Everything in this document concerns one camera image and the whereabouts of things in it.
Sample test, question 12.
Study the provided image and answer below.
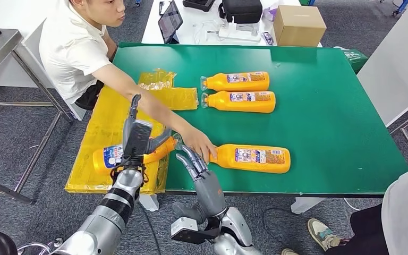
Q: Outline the blue metal rack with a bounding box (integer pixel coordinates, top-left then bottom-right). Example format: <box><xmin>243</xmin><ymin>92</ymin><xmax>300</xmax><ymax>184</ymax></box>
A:
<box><xmin>380</xmin><ymin>0</ymin><xmax>408</xmax><ymax>16</ymax></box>

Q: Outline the chrome curved bar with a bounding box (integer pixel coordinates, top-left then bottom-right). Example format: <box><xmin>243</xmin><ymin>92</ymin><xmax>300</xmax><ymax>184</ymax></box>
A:
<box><xmin>16</xmin><ymin>239</ymin><xmax>64</xmax><ymax>255</ymax></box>

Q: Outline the white stool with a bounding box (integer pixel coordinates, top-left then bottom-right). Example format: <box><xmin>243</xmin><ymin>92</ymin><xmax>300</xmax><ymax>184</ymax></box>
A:
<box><xmin>63</xmin><ymin>102</ymin><xmax>88</xmax><ymax>122</ymax></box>

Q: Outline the white table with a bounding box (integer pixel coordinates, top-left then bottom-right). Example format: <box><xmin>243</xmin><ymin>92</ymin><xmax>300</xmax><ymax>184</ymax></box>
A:
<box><xmin>141</xmin><ymin>0</ymin><xmax>322</xmax><ymax>47</ymax></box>

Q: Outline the grey metal table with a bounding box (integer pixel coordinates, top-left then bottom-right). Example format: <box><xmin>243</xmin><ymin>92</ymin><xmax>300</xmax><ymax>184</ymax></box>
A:
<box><xmin>0</xmin><ymin>28</ymin><xmax>73</xmax><ymax>206</ymax></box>

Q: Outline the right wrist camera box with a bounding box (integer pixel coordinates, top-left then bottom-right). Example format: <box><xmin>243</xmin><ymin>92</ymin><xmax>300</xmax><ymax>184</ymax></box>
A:
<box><xmin>170</xmin><ymin>216</ymin><xmax>223</xmax><ymax>245</ymax></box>

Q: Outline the crumpled yellow plastic bag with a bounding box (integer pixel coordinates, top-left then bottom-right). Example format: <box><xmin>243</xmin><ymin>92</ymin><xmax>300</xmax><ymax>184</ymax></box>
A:
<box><xmin>138</xmin><ymin>69</ymin><xmax>177</xmax><ymax>91</ymax></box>

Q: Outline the white table leg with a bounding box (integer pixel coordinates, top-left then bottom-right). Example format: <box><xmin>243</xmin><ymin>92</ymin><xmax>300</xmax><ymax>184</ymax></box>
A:
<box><xmin>290</xmin><ymin>196</ymin><xmax>328</xmax><ymax>215</ymax></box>
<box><xmin>139</xmin><ymin>194</ymin><xmax>160</xmax><ymax>213</ymax></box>

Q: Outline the white power strip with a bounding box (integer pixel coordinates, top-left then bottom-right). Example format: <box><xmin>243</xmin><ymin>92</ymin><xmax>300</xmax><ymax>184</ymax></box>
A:
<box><xmin>207</xmin><ymin>15</ymin><xmax>262</xmax><ymax>43</ymax></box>

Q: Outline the black tablet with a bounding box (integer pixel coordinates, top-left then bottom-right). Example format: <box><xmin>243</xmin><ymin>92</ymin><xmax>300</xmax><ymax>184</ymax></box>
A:
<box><xmin>157</xmin><ymin>0</ymin><xmax>184</xmax><ymax>45</ymax></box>

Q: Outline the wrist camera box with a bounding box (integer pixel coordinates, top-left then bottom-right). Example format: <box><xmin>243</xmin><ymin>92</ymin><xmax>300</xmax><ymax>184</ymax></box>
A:
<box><xmin>170</xmin><ymin>216</ymin><xmax>223</xmax><ymax>245</ymax></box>
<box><xmin>122</xmin><ymin>118</ymin><xmax>154</xmax><ymax>167</ymax></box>

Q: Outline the black plastic tray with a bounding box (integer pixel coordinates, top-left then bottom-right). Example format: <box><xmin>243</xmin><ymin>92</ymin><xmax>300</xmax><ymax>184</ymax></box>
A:
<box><xmin>183</xmin><ymin>0</ymin><xmax>216</xmax><ymax>12</ymax></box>

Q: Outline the small yellow plastic bag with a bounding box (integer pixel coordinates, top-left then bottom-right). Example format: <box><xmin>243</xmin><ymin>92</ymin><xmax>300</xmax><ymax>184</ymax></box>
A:
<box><xmin>160</xmin><ymin>87</ymin><xmax>199</xmax><ymax>112</ymax></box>

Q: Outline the large yellow wrapped flat sheet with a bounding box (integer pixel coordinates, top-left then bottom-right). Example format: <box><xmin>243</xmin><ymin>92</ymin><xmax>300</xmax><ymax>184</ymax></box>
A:
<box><xmin>65</xmin><ymin>84</ymin><xmax>171</xmax><ymax>195</ymax></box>

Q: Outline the brown cardboard box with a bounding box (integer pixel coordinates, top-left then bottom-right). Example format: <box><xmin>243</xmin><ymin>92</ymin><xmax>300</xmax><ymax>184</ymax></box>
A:
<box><xmin>273</xmin><ymin>5</ymin><xmax>327</xmax><ymax>47</ymax></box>

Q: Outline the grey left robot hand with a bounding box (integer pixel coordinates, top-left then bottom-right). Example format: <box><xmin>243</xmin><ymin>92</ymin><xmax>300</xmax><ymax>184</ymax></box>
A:
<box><xmin>121</xmin><ymin>93</ymin><xmax>173</xmax><ymax>159</ymax></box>

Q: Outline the green bag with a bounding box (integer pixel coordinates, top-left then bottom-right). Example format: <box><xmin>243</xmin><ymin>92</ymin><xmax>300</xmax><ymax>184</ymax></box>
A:
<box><xmin>334</xmin><ymin>46</ymin><xmax>369</xmax><ymax>74</ymax></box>

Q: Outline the purple tissue pack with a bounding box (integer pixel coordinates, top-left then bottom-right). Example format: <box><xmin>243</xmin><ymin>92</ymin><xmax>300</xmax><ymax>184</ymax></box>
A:
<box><xmin>262</xmin><ymin>4</ymin><xmax>279</xmax><ymax>22</ymax></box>

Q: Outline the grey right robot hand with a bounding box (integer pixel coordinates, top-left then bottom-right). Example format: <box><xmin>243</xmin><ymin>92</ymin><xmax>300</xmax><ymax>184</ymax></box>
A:
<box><xmin>171</xmin><ymin>144</ymin><xmax>228</xmax><ymax>225</ymax></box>

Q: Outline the person's right hand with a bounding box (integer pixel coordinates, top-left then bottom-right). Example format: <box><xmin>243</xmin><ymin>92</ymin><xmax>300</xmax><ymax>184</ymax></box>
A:
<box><xmin>178</xmin><ymin>125</ymin><xmax>219</xmax><ymax>164</ymax></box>

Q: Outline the orange detergent bottle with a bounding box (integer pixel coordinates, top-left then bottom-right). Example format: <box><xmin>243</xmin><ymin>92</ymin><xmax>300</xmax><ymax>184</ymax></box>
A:
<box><xmin>92</xmin><ymin>133</ymin><xmax>184</xmax><ymax>176</ymax></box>
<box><xmin>201</xmin><ymin>90</ymin><xmax>277</xmax><ymax>114</ymax></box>
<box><xmin>209</xmin><ymin>143</ymin><xmax>292</xmax><ymax>175</ymax></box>
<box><xmin>200</xmin><ymin>71</ymin><xmax>270</xmax><ymax>92</ymax></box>

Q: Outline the black carrying case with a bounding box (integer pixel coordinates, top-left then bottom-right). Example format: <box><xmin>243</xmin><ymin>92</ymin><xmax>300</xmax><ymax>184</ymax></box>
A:
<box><xmin>218</xmin><ymin>0</ymin><xmax>263</xmax><ymax>24</ymax></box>

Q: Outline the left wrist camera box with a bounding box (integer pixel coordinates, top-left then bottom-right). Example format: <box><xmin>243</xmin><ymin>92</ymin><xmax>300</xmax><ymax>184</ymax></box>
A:
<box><xmin>122</xmin><ymin>118</ymin><xmax>154</xmax><ymax>167</ymax></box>

